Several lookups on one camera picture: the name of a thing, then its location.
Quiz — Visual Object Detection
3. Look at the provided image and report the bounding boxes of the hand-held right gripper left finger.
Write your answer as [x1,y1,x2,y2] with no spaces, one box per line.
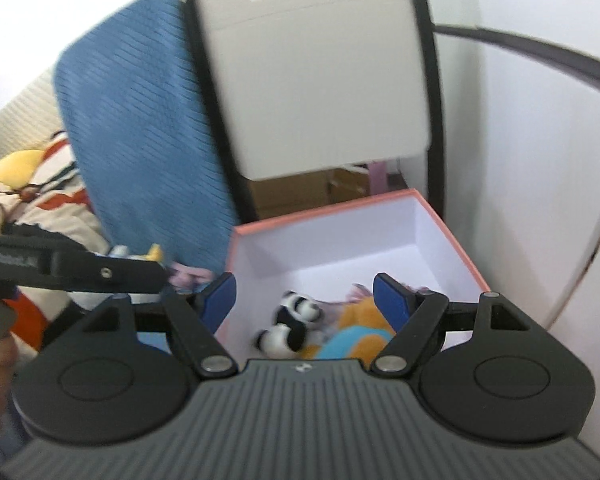
[82,272,238,378]

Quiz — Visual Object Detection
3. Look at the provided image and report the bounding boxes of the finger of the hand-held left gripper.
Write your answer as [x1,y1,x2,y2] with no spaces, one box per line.
[46,249,172,295]

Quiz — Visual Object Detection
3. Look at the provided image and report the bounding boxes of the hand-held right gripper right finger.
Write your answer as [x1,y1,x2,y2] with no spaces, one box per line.
[370,272,531,376]

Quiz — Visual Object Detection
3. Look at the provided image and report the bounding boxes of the white and blue plush penguin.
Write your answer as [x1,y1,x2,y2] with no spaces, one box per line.
[72,244,166,311]

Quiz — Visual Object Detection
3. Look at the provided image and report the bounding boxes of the brown plush bear blue shirt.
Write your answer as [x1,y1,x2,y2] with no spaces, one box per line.
[302,297,396,361]

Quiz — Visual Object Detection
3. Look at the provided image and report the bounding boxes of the pink cardboard box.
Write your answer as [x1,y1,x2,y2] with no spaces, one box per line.
[215,187,493,361]

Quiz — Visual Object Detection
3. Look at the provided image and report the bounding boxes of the small plush panda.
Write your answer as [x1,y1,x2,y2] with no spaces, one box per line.
[252,290,326,358]

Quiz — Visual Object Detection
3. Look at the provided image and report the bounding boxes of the person's left hand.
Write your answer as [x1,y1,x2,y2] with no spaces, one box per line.
[0,337,21,442]

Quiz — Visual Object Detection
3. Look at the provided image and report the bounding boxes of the orange black striped quilt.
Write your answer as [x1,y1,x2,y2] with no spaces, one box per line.
[0,130,111,356]

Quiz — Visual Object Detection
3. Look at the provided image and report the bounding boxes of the yellow pillow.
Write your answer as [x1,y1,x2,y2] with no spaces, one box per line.
[0,149,46,186]

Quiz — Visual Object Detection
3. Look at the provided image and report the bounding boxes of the brown cardboard box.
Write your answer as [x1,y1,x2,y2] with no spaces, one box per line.
[247,162,371,221]

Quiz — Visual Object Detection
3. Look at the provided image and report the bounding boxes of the small pink object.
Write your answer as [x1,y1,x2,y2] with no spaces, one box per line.
[367,160,388,196]

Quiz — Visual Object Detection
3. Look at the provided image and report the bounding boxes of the cream quilted headboard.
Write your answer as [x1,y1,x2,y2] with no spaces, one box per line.
[0,67,63,168]

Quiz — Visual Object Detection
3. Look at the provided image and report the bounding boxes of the blue textured blanket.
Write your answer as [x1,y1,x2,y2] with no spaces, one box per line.
[52,0,241,273]

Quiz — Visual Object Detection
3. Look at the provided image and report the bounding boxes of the white chair black frame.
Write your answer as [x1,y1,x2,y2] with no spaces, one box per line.
[182,0,448,226]

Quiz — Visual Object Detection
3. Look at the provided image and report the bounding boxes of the black curved frame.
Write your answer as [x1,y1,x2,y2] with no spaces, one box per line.
[432,25,600,71]

